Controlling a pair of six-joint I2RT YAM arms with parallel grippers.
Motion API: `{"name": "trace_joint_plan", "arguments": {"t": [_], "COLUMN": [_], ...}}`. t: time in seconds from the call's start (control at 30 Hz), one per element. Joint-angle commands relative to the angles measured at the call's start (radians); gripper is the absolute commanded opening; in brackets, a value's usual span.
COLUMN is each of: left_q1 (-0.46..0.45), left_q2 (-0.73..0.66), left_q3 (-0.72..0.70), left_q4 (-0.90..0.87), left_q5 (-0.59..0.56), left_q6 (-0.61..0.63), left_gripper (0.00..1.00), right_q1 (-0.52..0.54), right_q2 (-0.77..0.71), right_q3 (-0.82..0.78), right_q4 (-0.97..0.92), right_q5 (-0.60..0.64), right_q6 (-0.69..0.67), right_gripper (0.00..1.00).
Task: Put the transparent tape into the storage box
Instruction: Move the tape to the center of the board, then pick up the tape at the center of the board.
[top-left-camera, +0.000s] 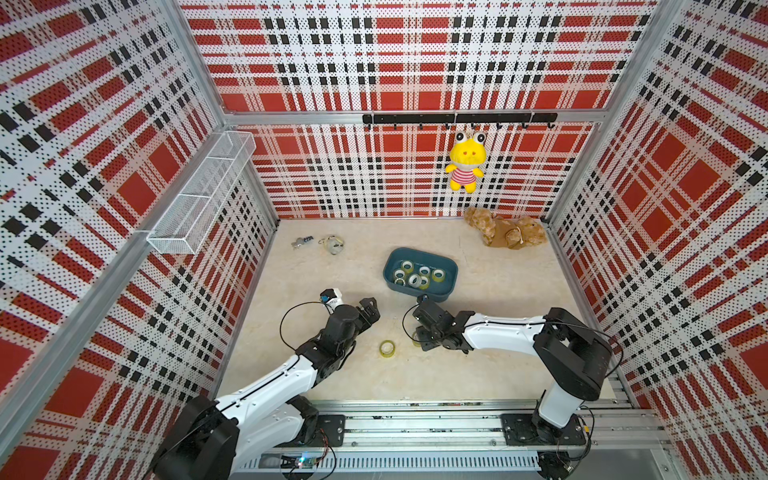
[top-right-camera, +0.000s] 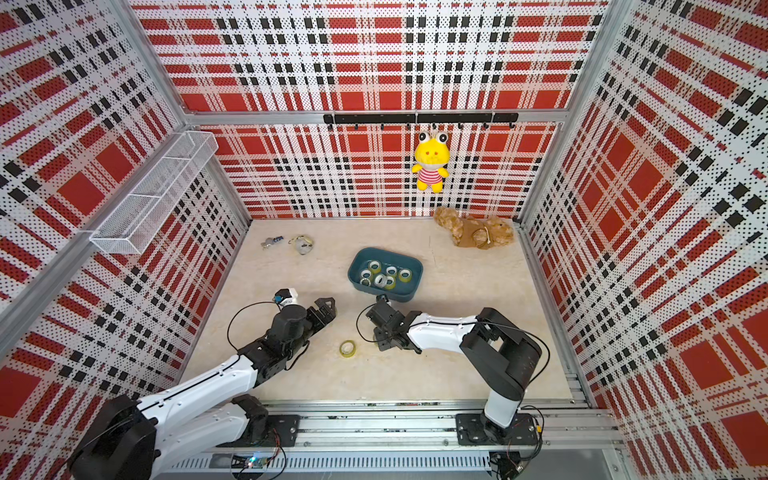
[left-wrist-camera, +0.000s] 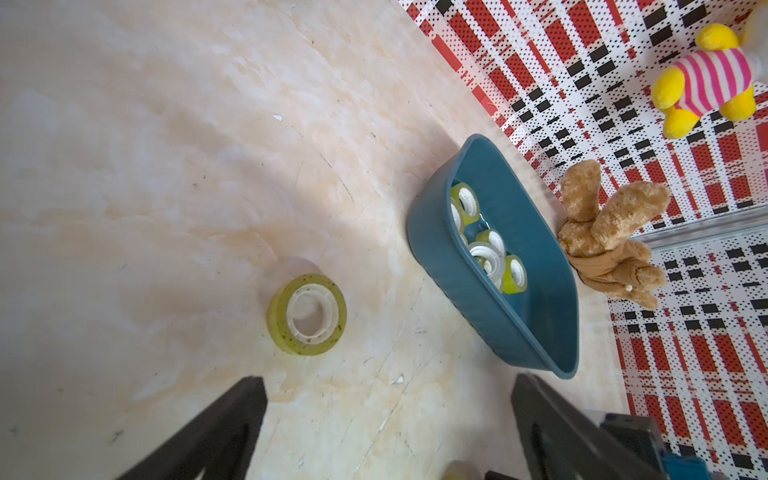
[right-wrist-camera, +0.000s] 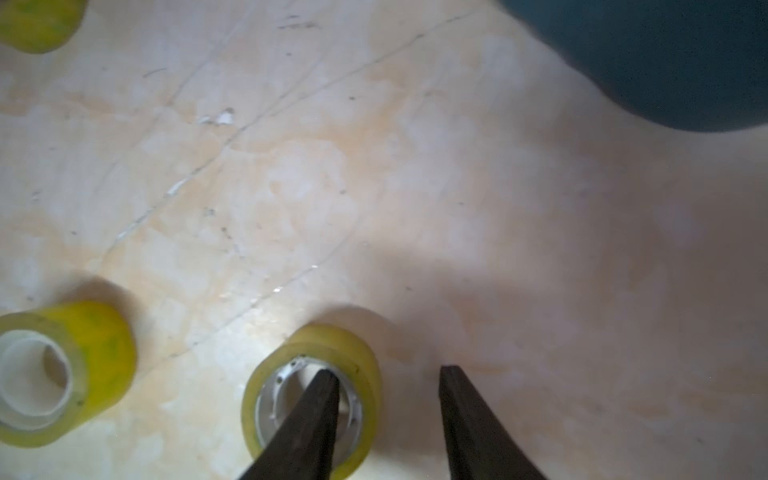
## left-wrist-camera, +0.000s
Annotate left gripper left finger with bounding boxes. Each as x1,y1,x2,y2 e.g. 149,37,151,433
120,376,268,479

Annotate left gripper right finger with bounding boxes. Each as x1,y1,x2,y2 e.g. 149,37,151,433
511,374,660,479

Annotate yellow tape roll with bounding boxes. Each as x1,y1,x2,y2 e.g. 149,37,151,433
501,254,528,295
475,229,506,257
267,274,347,356
451,201,464,234

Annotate teal plastic storage box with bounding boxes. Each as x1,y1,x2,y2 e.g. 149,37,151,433
406,134,579,379

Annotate brown plush bear toy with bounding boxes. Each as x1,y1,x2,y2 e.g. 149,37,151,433
557,160,670,310

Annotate yellow frog plush toy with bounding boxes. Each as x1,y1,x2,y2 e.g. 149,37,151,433
651,1,767,140

